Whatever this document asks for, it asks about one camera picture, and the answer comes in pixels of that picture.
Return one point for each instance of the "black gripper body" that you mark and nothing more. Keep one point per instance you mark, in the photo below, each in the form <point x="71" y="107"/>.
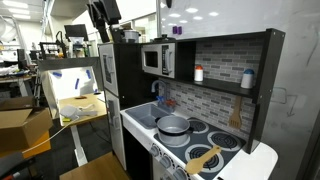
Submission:
<point x="110" y="11"/>

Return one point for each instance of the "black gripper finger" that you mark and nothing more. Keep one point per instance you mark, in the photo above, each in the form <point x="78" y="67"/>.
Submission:
<point x="97" y="25"/>
<point x="100" y="15"/>

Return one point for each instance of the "grey pot with lid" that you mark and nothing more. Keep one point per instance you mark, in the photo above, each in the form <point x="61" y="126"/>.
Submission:
<point x="131" y="36"/>

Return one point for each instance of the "grey toy pot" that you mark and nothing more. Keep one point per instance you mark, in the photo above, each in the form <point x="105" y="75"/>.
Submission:
<point x="172" y="130"/>

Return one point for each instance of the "grey stove knob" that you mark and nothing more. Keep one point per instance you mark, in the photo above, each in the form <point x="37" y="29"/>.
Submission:
<point x="180" y="174"/>
<point x="165" y="161"/>
<point x="154" y="150"/>

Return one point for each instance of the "black monitor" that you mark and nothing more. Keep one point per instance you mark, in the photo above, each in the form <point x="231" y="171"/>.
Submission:
<point x="76" y="31"/>

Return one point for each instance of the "short white fridge door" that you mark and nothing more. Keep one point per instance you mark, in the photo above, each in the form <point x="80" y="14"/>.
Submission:
<point x="113" y="66"/>

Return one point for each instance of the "grey tabletop slab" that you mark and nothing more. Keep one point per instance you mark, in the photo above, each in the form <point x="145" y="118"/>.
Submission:
<point x="66" y="62"/>

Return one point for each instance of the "black equipment stand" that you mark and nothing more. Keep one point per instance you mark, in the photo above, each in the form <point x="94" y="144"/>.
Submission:
<point x="53" y="46"/>

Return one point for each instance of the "blue tape strip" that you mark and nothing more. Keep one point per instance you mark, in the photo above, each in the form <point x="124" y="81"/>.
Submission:
<point x="77" y="83"/>
<point x="88" y="74"/>
<point x="57" y="74"/>

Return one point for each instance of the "toy microwave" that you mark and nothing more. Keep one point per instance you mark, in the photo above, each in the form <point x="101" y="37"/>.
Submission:
<point x="156" y="60"/>

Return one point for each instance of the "purple toy cup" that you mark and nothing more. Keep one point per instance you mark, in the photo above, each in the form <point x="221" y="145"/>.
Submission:
<point x="180" y="30"/>

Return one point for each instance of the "white panel board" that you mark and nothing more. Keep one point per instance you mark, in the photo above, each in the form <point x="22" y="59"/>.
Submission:
<point x="66" y="90"/>

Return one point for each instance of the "small brown object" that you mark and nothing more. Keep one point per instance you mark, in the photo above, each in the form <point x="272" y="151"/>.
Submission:
<point x="81" y="97"/>

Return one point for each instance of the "wooden desk white leg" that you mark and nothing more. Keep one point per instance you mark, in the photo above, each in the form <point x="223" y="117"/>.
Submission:
<point x="90" y="105"/>

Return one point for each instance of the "white plastic tool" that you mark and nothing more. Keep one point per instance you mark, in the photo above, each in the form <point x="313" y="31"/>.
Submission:
<point x="70" y="110"/>

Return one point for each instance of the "cluttered white desk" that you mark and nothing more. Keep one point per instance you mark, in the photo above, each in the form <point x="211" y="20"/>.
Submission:
<point x="13" y="79"/>

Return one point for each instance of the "grey sink basin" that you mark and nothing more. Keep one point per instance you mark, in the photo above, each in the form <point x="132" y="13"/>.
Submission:
<point x="146" y="115"/>

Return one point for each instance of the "white shaker orange cap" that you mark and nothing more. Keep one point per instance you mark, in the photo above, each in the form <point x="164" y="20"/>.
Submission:
<point x="198" y="74"/>

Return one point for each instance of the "tall white fridge door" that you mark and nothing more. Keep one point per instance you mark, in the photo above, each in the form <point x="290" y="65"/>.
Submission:
<point x="116" y="140"/>

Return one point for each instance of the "open cardboard box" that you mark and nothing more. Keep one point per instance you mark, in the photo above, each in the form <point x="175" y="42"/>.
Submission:
<point x="20" y="126"/>

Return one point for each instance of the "yellow box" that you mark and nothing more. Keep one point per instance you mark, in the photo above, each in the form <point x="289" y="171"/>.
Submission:
<point x="36" y="146"/>

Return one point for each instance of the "low wooden table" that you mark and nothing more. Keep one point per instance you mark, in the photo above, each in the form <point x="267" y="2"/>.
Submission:
<point x="96" y="168"/>

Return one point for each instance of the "white shaker blue cap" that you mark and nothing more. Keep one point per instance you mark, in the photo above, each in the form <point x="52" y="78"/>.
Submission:
<point x="247" y="80"/>

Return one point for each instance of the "white oven door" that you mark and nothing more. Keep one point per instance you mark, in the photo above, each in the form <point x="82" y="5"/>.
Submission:
<point x="158" y="171"/>

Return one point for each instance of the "slotted wooden spatula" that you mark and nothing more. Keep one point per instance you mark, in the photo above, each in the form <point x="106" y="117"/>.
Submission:
<point x="235" y="120"/>

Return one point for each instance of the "light wooden spoon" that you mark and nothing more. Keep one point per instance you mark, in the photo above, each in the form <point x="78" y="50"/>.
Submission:
<point x="200" y="161"/>

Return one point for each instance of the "white black toy kitchen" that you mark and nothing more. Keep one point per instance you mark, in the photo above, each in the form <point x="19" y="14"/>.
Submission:
<point x="263" y="100"/>

